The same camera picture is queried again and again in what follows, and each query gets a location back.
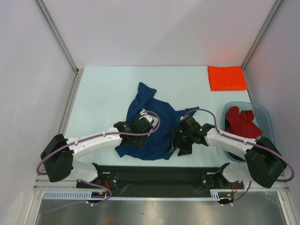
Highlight blue t shirt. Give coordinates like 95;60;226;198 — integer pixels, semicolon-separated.
115;82;191;161

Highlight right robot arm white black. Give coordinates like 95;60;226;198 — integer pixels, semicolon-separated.
171;115;287;188

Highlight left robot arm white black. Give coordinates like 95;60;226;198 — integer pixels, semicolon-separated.
36;115;160;188

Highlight black t shirt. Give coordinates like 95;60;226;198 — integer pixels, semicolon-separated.
228;152;246;163

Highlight red t shirt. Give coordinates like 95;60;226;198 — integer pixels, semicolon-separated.
225;106;263;138

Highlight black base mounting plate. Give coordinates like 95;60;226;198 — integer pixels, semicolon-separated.
76;165;244;198

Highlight folded orange t shirt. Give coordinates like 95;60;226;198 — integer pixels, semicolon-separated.
208;66;248;91

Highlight clear blue plastic bin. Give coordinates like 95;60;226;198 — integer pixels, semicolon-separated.
222;101;276;164

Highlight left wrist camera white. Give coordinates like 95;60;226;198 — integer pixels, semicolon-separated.
139;109;157;127

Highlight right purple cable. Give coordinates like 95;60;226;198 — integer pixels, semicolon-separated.
181;108;295;207

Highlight left aluminium corner post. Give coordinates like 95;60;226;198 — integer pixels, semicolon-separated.
34;0;79;73

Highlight aluminium corner post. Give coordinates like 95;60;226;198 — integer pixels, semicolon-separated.
241;0;284;70
34;0;79;73

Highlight white slotted cable duct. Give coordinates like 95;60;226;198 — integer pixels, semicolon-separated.
43;190;233;201

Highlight aluminium rail front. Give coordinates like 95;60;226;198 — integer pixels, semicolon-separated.
33;180;76;190

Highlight right aluminium corner post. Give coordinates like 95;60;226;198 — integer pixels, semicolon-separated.
241;0;284;70

